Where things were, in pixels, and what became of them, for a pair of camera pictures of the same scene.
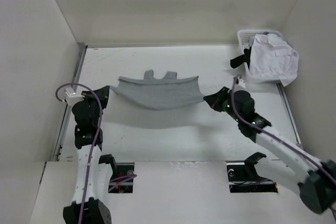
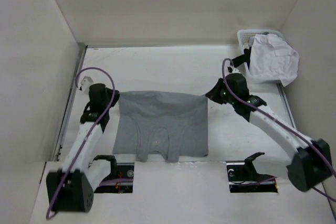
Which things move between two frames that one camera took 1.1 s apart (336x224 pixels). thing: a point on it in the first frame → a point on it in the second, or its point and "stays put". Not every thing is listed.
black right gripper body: (225, 102) → (220, 95)
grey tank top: (164, 93) → (175, 124)
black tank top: (245, 57) stays put
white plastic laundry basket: (243, 35) stays put
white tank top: (272, 56) stays put
